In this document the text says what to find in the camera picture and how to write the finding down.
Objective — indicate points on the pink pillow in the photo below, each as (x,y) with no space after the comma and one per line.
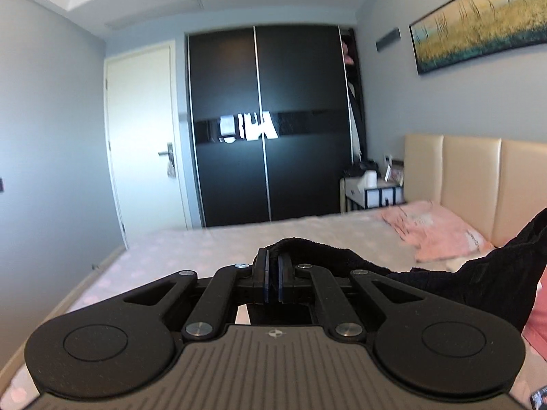
(440,230)

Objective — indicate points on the small picture frame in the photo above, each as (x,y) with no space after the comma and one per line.
(394,173)

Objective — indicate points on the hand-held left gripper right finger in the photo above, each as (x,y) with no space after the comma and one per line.
(280,282)

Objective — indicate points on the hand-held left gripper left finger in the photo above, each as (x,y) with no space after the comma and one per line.
(266,282)

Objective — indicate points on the smartphone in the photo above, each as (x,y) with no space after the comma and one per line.
(539,398)

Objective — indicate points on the bed with polka dot sheet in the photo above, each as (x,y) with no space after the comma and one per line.
(205,243)

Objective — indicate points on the hanging clothes in wardrobe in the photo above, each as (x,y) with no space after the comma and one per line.
(355,106)

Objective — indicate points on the black sliding door wardrobe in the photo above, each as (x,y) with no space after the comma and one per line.
(299,166)

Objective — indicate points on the black garment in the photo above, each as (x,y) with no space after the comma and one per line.
(491,282)

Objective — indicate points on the white room door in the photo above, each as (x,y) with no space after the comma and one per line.
(141,136)

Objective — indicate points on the person's red clothing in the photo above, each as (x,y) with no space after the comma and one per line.
(536,320)

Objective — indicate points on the black wall lamp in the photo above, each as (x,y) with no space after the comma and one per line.
(388,39)

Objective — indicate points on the white nightstand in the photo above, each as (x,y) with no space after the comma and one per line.
(371,198)

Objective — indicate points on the framed landscape painting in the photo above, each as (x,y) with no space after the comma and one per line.
(483,21)

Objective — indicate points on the beige padded headboard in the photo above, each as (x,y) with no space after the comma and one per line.
(470,179)

